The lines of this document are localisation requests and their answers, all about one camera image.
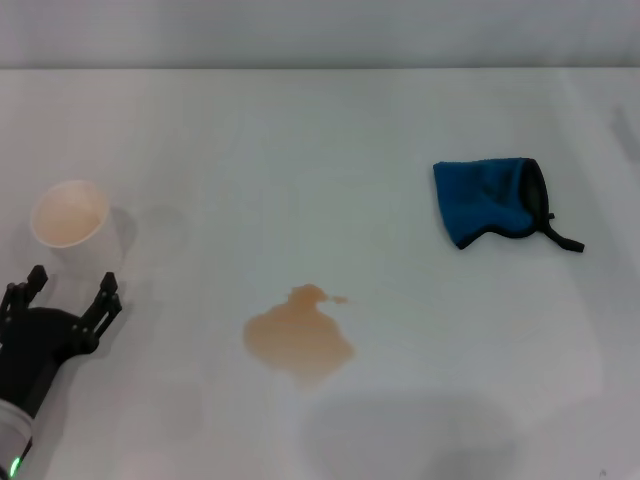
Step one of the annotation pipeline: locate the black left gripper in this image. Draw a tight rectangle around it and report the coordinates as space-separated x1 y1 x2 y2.
0 264 124 419

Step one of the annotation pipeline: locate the white paper cup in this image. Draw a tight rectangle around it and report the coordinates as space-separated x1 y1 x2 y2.
29 179 127 282

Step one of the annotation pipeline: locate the blue rag with black trim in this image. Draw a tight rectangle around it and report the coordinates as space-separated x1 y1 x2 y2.
432 157 586 255

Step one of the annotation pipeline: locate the brown water stain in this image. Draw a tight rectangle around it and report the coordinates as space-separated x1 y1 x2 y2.
242 283 358 390

